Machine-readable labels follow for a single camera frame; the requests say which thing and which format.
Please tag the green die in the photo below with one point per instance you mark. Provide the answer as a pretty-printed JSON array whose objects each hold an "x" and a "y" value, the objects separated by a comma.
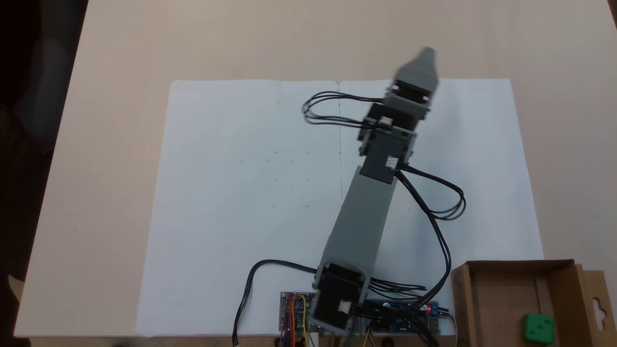
[{"x": 539, "y": 328}]

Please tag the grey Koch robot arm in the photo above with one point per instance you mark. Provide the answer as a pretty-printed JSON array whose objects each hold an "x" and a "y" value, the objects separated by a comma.
[{"x": 361, "y": 217}]

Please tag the brown cardboard box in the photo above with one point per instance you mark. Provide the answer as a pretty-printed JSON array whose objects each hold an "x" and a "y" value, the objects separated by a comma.
[{"x": 496, "y": 308}]

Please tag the white paper sheet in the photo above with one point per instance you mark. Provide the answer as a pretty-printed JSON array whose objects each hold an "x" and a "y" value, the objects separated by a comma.
[{"x": 241, "y": 193}]

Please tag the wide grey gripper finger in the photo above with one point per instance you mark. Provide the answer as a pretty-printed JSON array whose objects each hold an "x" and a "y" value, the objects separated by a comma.
[{"x": 419, "y": 72}]

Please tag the blue circuit board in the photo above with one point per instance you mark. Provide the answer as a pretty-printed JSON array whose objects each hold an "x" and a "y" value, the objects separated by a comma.
[{"x": 390, "y": 308}]

